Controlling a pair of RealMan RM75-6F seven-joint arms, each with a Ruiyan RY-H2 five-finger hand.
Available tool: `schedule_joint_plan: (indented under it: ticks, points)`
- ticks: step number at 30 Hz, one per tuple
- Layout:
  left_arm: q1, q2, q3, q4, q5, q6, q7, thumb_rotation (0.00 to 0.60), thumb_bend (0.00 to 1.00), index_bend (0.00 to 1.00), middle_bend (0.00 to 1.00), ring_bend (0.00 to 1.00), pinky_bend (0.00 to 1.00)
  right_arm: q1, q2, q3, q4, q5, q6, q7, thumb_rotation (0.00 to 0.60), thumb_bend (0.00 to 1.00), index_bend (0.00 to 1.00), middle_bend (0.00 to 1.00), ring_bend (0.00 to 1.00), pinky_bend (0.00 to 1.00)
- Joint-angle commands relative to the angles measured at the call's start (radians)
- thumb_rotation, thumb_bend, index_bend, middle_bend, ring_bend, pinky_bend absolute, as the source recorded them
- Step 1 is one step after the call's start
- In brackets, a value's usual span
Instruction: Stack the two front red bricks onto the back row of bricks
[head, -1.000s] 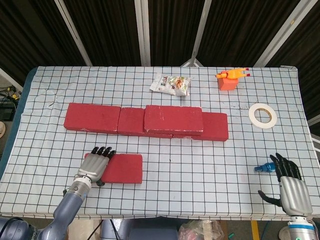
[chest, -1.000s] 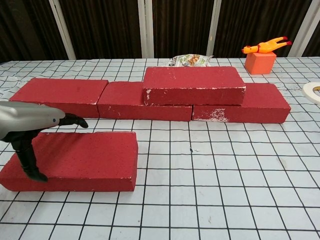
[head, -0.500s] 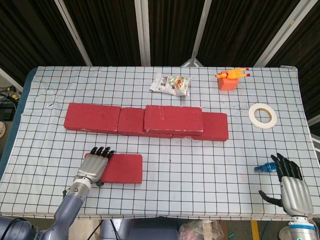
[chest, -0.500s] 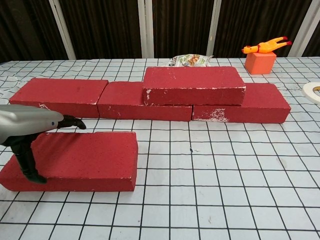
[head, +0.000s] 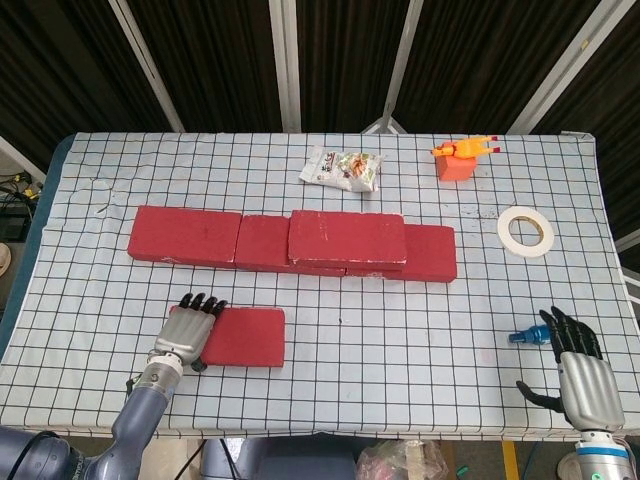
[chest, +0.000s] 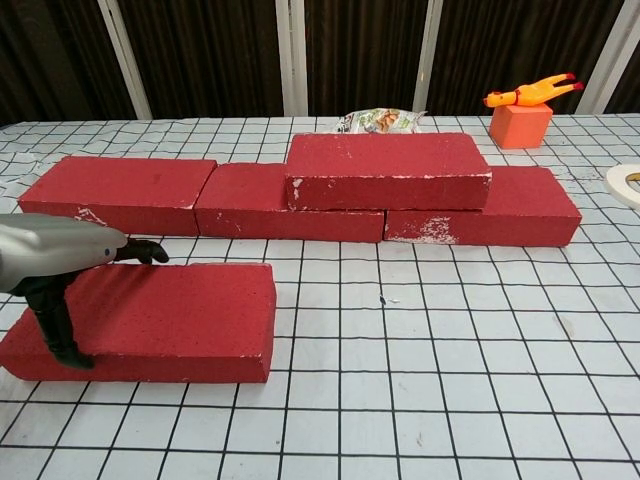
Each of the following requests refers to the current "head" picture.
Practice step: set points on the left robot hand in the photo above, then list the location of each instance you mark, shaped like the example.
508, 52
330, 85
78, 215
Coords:
182, 330

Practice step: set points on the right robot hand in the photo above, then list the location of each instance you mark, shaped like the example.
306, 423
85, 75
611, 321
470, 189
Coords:
590, 385

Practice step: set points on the red brick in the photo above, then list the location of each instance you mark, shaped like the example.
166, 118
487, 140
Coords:
250, 337
180, 232
260, 242
430, 255
345, 237

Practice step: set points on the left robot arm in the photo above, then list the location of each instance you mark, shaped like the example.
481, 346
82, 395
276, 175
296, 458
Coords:
140, 415

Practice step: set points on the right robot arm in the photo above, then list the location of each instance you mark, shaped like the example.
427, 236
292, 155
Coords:
602, 455

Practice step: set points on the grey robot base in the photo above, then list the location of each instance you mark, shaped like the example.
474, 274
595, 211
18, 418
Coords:
290, 462

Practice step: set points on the white tape roll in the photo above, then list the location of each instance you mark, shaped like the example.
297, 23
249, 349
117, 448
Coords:
505, 237

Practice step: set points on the white black grid tablecloth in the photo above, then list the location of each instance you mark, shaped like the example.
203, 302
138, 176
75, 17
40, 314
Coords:
380, 350

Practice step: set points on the clear plastic bag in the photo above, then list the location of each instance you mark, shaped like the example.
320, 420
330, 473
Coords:
400, 460

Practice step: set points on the white printed snack bag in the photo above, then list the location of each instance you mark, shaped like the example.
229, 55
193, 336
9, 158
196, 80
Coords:
345, 167

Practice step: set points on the orange foam cube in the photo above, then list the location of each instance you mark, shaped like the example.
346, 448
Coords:
454, 170

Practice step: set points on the yellow rubber chicken toy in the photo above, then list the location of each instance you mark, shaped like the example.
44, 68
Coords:
467, 147

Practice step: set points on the white metal frame post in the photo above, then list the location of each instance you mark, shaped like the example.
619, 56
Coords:
286, 65
397, 75
560, 70
150, 65

